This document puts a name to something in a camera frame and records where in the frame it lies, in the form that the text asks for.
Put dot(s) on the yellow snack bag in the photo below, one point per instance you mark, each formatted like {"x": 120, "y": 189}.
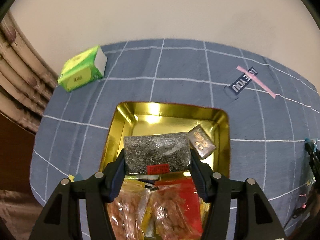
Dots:
{"x": 147, "y": 225}

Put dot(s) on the clear bag twisted snacks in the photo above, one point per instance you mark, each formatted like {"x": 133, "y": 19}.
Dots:
{"x": 172, "y": 212}

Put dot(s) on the green tissue pack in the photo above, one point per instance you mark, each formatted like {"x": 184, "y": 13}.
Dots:
{"x": 83, "y": 68}

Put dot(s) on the red gold toffee tin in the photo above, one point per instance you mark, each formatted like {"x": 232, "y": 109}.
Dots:
{"x": 149, "y": 118}

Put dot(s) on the blue checked tablecloth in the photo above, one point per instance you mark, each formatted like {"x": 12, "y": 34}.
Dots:
{"x": 271, "y": 110}

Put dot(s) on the dark wooden cabinet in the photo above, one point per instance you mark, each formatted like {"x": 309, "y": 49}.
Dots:
{"x": 16, "y": 153}

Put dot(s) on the red snack packet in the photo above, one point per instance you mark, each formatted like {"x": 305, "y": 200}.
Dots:
{"x": 190, "y": 199}

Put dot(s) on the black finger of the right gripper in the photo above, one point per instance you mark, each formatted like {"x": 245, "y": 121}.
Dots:
{"x": 312, "y": 151}

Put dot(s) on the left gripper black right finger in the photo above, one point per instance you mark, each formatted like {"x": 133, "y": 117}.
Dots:
{"x": 255, "y": 216}

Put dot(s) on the clear bag orange snacks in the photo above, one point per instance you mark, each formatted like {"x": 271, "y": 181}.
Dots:
{"x": 127, "y": 210}

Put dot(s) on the grey sesame block packet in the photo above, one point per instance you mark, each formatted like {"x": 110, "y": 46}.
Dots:
{"x": 157, "y": 154}

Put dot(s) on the beige patterned curtain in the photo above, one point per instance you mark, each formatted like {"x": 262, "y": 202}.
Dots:
{"x": 27, "y": 83}

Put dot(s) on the blue candy wrapper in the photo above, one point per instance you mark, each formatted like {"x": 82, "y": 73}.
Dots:
{"x": 313, "y": 141}

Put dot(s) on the brown cake pink packet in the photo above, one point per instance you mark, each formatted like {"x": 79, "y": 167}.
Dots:
{"x": 201, "y": 142}

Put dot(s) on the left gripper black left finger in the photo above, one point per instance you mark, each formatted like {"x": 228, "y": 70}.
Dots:
{"x": 79, "y": 205}

